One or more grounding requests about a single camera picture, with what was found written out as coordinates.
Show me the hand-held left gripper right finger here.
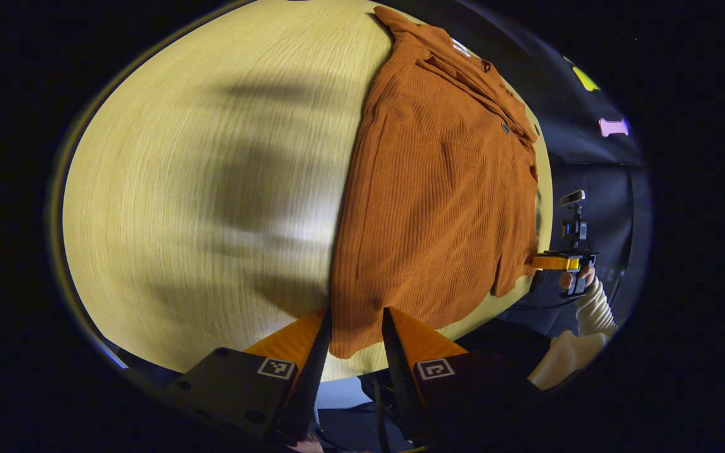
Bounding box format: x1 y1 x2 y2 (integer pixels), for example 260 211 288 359
381 306 542 444

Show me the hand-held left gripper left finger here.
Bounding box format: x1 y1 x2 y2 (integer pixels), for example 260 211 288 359
166 307 333 444

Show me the orange ribbed button cardigan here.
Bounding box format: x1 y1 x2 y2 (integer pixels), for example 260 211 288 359
328 5 541 361

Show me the black backdrop cloth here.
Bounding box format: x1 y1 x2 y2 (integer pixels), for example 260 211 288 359
394 0 653 353

